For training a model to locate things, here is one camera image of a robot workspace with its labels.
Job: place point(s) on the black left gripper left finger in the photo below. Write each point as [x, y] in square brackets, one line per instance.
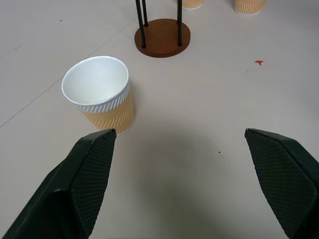
[74, 189]

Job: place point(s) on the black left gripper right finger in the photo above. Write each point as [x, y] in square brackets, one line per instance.
[286, 179]

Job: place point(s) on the tan ribbed paper cup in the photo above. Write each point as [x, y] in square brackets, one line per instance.
[99, 87]
[249, 6]
[192, 3]

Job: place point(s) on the wooden cup holder stand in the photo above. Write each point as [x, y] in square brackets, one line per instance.
[162, 37]

